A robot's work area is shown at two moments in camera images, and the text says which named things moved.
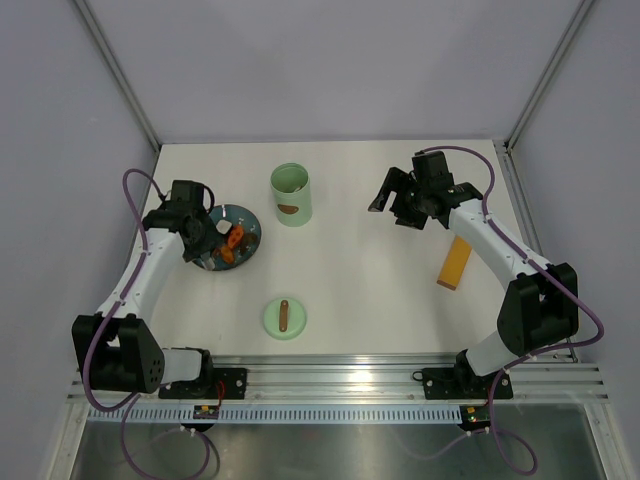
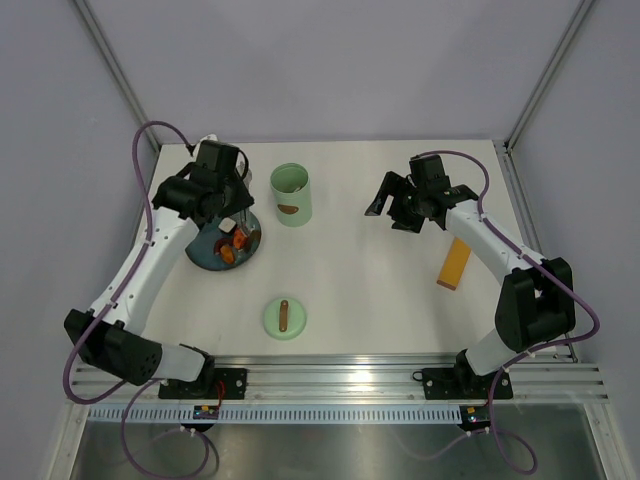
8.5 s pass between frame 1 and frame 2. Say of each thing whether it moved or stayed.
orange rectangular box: stayed
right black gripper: stayed
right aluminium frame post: stayed
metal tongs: moved
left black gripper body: moved
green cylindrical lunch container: stayed
